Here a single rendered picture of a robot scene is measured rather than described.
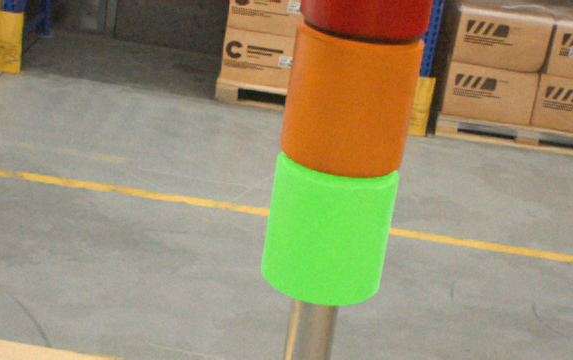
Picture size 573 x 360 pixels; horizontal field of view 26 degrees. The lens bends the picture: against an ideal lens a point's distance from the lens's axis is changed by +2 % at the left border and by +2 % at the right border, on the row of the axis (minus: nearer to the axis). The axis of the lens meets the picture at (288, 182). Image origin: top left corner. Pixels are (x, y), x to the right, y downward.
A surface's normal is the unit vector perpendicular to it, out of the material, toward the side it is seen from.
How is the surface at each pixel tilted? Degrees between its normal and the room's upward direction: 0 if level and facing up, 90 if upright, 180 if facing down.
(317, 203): 90
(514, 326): 0
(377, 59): 90
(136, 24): 90
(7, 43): 90
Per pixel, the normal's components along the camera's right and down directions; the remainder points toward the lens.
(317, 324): 0.14, 0.36
